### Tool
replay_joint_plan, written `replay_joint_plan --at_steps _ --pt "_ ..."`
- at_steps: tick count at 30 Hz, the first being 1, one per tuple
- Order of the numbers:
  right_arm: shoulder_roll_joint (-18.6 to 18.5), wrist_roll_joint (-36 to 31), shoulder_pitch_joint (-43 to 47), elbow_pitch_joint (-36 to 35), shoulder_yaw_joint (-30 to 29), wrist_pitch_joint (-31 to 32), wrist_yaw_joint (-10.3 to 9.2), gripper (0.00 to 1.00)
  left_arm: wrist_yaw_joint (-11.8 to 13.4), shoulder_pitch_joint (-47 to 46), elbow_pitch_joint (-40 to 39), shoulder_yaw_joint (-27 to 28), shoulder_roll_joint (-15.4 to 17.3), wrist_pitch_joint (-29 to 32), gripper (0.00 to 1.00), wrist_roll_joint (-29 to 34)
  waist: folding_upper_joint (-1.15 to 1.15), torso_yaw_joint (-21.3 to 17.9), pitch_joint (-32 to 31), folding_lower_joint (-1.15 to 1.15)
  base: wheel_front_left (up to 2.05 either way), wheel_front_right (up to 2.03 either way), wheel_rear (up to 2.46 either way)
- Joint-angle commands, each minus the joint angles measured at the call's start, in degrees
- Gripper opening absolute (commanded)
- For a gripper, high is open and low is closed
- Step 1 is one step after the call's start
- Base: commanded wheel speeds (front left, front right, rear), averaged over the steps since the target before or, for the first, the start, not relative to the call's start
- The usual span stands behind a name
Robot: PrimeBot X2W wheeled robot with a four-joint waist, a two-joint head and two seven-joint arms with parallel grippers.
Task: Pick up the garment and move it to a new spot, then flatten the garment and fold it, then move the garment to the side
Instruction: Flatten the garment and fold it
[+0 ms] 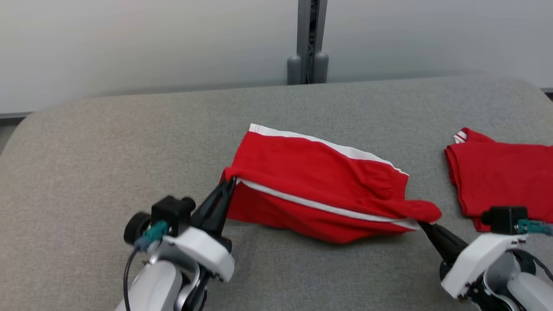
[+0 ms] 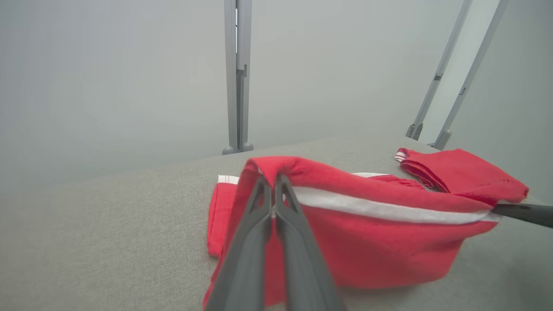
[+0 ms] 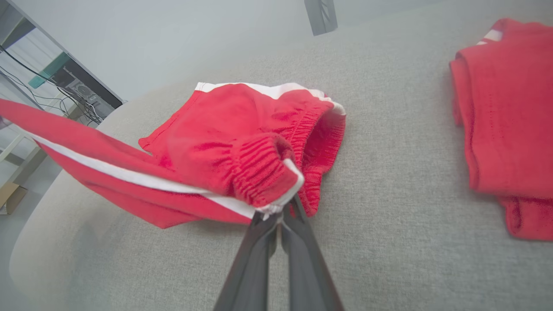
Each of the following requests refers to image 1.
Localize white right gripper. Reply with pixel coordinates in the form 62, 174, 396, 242
418, 222, 528, 300

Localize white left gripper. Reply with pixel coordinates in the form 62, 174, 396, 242
149, 178, 237, 283

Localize red basketball jersey white sleeves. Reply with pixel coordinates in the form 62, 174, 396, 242
445, 127, 553, 232

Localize red basketball shorts white trim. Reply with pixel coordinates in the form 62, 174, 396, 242
220, 124, 442, 245

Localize black left cable teal plug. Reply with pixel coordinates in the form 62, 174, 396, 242
123, 220, 168, 311

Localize black cable teal plug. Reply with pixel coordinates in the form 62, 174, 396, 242
516, 218, 553, 237
123, 220, 168, 311

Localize black right cable teal plug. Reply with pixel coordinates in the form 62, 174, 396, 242
516, 218, 553, 237

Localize grey metal partition post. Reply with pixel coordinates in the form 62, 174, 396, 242
287, 0, 329, 85

